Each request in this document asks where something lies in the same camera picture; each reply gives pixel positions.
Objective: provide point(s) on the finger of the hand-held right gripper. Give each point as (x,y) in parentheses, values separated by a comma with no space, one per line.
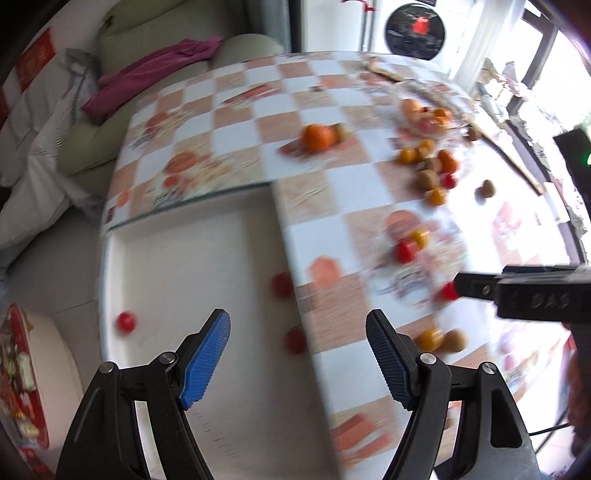
(478,286)

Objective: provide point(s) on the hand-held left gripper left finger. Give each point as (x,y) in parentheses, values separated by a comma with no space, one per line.
(205,360)

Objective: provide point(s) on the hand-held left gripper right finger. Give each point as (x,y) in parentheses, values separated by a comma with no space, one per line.
(390,364)

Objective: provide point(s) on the red cherry tomato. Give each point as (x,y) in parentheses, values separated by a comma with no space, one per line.
(448,181)
(127,321)
(295,342)
(406,251)
(281,285)
(447,291)

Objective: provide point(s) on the person's right hand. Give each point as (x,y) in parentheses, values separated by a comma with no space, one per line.
(581,401)

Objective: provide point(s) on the yellow cherry tomato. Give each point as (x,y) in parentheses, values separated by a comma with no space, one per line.
(420,237)
(425,145)
(431,339)
(436,196)
(406,155)

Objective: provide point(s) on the brown longan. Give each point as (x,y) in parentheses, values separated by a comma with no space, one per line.
(473,134)
(455,340)
(430,164)
(341,132)
(428,179)
(485,188)

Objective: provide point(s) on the small orange kumquat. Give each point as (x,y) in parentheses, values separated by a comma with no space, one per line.
(448,161)
(442,116)

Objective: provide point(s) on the long wooden stick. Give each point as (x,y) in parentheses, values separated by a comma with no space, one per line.
(508,152)

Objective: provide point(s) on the white round stool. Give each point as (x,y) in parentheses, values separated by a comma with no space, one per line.
(55,369)

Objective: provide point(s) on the checkered orange white tablecloth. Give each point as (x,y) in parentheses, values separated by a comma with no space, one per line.
(323,194)

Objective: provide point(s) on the red printed box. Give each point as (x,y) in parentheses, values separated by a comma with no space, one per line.
(21,374)

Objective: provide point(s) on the large orange mandarin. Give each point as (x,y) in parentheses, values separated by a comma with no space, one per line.
(318,137)

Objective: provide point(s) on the white washing machine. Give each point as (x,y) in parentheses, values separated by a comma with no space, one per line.
(413,27)

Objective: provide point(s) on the white red printed blanket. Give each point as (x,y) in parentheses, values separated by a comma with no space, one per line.
(41,138)

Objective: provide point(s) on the beige sofa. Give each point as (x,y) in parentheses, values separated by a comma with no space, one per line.
(138,87)

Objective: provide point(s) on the magenta cloth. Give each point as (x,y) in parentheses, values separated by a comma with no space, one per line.
(152,69)

